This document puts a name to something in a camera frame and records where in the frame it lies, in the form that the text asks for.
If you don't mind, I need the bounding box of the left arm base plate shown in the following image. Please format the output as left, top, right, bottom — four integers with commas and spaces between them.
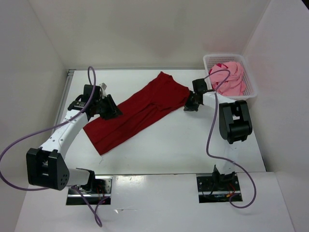
66, 175, 113, 205

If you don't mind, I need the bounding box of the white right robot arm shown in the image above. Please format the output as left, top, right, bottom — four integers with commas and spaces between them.
184, 78, 254, 190

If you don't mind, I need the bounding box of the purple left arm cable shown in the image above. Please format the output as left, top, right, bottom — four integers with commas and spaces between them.
0, 66, 112, 228

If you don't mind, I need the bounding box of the pink t shirt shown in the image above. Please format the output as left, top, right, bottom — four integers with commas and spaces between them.
209, 61, 246, 97

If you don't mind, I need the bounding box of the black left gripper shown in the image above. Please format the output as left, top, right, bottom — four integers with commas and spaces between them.
94, 94, 123, 120

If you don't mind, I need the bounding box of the dark red t shirt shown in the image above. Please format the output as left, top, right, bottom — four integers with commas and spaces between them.
84, 72, 190, 155

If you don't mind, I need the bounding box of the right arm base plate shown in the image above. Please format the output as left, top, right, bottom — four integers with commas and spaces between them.
196, 174, 243, 203

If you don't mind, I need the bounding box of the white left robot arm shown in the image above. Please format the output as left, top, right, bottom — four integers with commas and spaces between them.
26, 83, 122, 193

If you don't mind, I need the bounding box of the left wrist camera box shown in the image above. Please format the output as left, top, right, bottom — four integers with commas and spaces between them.
99, 83, 107, 98

